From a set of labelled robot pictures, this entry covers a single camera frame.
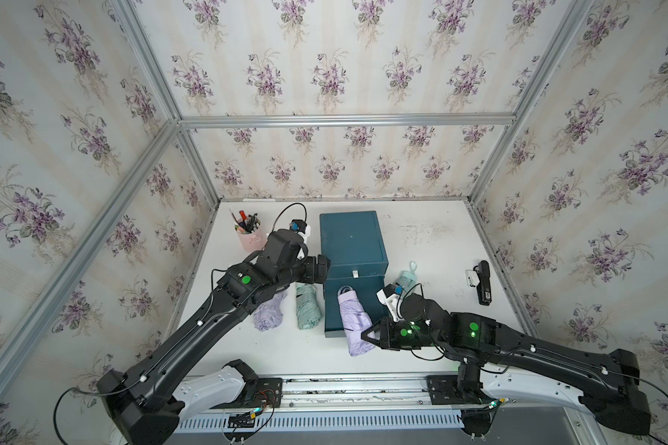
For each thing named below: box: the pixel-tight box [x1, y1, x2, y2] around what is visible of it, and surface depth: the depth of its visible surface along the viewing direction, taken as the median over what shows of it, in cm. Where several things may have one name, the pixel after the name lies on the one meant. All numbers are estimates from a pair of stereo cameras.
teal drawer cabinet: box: [319, 210, 389, 339], surface depth 81 cm
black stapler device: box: [465, 260, 492, 306], surface depth 93 cm
